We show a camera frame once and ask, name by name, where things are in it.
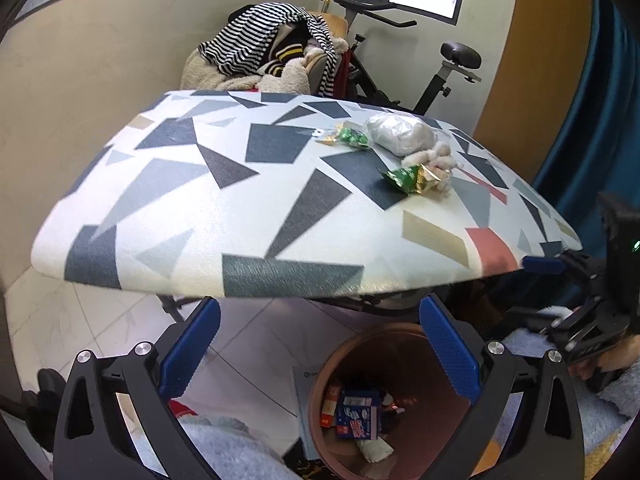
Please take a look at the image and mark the person's leg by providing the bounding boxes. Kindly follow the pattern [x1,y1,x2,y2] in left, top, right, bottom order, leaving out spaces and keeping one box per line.
[180,415,301,480]
[500,305,640,480]

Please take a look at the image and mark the wooden panel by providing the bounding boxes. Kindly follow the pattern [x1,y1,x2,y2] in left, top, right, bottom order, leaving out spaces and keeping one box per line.
[472,0,593,171]

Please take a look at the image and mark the brown round bin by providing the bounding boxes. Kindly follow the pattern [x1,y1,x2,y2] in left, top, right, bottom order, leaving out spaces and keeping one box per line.
[306,322,473,480]

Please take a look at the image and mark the blue curtain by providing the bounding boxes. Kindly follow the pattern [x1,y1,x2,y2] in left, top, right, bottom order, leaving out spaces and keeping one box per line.
[530,0,640,221]

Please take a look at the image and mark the black exercise bike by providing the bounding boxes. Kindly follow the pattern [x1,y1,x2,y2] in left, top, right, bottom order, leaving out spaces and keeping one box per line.
[315,0,483,116]

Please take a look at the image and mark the black pouch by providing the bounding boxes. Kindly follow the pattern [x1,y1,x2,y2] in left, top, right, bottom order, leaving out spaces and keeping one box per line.
[378,391,401,435]

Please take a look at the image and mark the black white striped shirt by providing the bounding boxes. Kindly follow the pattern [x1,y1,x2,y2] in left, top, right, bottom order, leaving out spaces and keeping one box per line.
[198,2,341,98]

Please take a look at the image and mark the cream fleece blanket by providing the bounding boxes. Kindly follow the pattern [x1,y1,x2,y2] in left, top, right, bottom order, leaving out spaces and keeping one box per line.
[180,50,311,95]

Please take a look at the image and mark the black sweater with yellow stripes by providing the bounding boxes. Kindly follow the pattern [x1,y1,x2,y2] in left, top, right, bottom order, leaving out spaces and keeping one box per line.
[262,22,313,73]

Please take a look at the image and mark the blue cardboard box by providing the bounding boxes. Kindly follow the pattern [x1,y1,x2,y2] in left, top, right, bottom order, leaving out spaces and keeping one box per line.
[336,390,381,441]

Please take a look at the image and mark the tan chair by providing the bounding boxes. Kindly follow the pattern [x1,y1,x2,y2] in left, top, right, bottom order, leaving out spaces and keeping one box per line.
[300,12,351,96]

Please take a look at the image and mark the white plastic bag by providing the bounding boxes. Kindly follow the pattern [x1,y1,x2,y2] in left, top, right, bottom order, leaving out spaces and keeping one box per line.
[367,112,441,156]

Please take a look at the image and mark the person's right hand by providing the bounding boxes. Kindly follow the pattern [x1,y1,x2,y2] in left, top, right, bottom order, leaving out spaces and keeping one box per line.
[569,347,626,393]

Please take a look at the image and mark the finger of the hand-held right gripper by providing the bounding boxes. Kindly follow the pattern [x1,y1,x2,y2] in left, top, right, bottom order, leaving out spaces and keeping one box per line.
[522,252,608,288]
[541,294,632,365]

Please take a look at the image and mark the gold candy wrapper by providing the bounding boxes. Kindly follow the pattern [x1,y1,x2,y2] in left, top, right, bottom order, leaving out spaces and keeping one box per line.
[417,164,443,195]

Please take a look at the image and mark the person's left leg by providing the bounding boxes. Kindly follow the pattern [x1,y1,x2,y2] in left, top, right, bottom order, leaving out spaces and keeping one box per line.
[180,415,301,480]

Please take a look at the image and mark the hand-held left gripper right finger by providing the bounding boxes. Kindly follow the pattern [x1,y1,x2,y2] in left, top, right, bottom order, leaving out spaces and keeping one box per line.
[420,294,586,480]

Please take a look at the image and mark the green candy wrapper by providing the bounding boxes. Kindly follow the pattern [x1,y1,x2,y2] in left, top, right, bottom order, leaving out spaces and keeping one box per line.
[382,165,426,196]
[335,125,372,150]

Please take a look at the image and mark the geometric patterned ironing board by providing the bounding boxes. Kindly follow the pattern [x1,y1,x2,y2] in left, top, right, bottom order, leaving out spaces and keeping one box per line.
[30,89,583,323]

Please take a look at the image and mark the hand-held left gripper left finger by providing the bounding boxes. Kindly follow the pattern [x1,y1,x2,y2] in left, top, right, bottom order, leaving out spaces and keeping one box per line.
[52,296,222,480]

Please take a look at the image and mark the person's right leg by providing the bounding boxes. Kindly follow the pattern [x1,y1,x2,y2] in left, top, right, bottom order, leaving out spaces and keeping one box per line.
[500,305,640,480]

